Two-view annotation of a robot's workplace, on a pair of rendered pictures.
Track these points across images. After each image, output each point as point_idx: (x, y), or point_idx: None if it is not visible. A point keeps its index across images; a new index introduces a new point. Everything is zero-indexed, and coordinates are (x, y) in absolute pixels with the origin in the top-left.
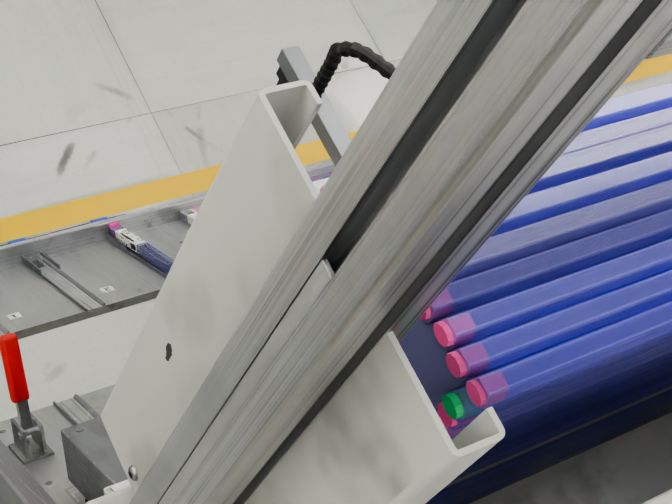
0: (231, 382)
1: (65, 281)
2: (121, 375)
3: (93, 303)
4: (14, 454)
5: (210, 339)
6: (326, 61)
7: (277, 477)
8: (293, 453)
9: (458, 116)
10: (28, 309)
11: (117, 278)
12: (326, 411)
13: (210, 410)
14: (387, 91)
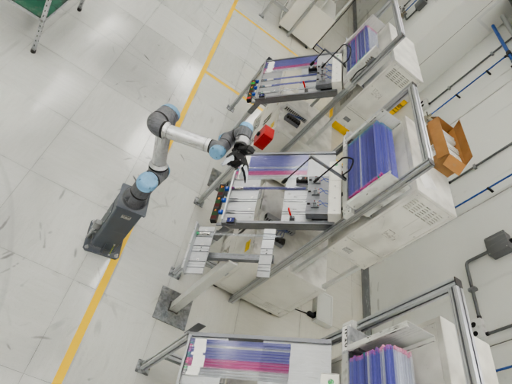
0: (389, 192)
1: (243, 200)
2: (354, 199)
3: (254, 200)
4: None
5: (376, 190)
6: (340, 159)
7: None
8: None
9: (422, 172)
10: (248, 206)
11: (248, 194)
12: None
13: (385, 195)
14: (415, 172)
